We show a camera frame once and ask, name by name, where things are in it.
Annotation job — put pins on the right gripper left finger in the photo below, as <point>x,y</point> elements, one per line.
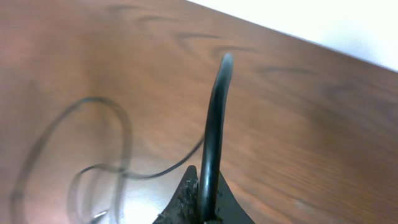
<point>182,208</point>

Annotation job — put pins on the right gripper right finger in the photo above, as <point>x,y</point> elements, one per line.
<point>227,208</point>

